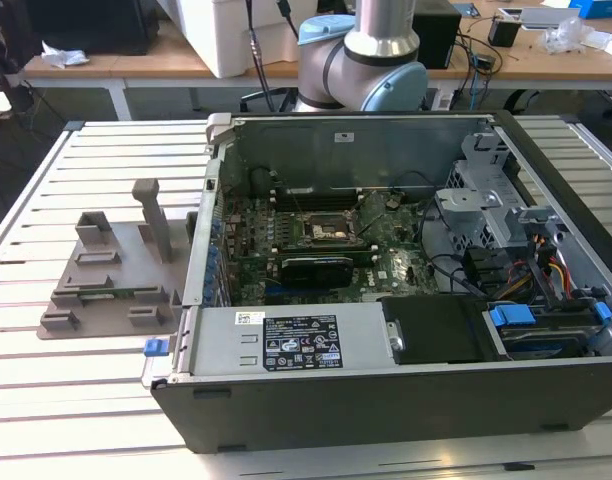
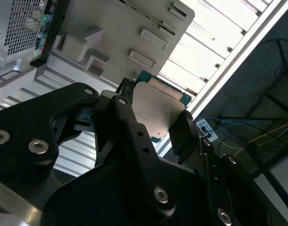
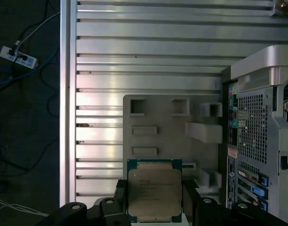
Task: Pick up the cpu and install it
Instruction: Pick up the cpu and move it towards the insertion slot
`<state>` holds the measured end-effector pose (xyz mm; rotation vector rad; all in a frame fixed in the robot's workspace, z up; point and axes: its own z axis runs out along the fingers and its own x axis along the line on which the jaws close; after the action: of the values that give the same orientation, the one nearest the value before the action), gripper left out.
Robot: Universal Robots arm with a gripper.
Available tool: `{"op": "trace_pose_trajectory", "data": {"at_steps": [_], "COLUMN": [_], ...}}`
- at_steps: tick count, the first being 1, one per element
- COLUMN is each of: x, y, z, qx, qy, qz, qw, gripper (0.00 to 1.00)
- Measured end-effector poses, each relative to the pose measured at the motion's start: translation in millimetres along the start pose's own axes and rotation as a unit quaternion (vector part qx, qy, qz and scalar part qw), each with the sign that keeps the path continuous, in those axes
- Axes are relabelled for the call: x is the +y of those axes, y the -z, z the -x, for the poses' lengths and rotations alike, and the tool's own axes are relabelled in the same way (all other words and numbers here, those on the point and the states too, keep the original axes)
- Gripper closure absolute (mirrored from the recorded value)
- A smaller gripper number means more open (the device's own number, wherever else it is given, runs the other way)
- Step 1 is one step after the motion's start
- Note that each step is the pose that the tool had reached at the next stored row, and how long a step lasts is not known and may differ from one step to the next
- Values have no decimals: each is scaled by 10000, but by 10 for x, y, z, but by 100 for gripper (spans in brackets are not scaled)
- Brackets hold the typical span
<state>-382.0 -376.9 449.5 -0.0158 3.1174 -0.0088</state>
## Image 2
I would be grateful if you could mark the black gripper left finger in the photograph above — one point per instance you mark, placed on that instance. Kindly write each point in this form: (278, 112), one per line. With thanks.
(21, 122)

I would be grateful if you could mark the silver CPU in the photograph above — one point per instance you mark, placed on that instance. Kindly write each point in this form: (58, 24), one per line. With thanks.
(155, 110)

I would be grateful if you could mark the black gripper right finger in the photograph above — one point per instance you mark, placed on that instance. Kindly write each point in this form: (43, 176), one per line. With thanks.
(185, 139)

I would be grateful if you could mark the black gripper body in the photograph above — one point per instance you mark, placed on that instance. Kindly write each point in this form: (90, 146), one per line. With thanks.
(99, 195)

